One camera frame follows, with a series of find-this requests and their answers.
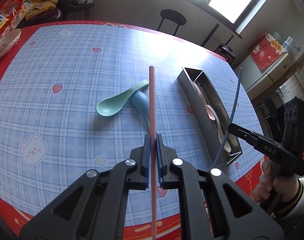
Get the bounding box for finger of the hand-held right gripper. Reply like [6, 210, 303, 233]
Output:
[228, 124, 266, 141]
[227, 129, 304, 177]

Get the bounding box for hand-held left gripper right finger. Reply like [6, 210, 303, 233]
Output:
[156, 134, 285, 240]

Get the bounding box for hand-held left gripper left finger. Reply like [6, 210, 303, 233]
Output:
[19, 134, 151, 240]

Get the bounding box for beige spoon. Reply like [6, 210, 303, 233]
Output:
[212, 115, 232, 153]

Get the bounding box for blue chopstick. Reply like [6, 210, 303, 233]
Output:
[211, 67, 243, 170]

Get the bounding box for pink spoon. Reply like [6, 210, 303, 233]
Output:
[193, 82, 217, 121]

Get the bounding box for pink chopstick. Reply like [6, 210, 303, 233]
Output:
[149, 66, 159, 240]

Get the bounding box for blue spoon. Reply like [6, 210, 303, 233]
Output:
[130, 91, 152, 130]

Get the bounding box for green spoon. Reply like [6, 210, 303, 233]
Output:
[96, 79, 150, 117]

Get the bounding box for perforated metal utensil tray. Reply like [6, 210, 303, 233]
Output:
[177, 67, 243, 167]

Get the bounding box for person's right forearm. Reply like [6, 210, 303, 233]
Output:
[270, 177, 304, 220]

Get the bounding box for person's right hand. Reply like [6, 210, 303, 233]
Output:
[253, 159, 301, 203]

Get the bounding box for black round-seat chair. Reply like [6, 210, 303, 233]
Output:
[255, 97, 285, 123]

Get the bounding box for cream refrigerator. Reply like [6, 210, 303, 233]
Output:
[242, 45, 304, 100]

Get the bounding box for red printed cloth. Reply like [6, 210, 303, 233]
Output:
[247, 32, 289, 70]

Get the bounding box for clear containers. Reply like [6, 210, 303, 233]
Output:
[272, 31, 303, 55]

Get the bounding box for black rice cooker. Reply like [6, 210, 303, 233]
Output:
[214, 44, 236, 65]

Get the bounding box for blue plaid table mat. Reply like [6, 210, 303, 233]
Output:
[0, 26, 264, 227]

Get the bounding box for black round stool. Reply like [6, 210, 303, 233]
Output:
[157, 9, 187, 37]

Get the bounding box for dark framed window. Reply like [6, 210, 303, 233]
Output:
[134, 0, 278, 39]

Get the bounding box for dark cluttered stool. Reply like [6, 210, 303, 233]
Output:
[58, 0, 95, 22]

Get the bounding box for ceramic bowl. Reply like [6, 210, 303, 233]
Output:
[0, 28, 22, 64]

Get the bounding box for yellow cloth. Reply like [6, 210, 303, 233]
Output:
[25, 0, 58, 20]

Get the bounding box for clear yellow snack bag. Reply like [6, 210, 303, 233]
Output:
[7, 1, 33, 30]

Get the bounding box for red snack bag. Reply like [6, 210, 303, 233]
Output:
[0, 0, 25, 43]

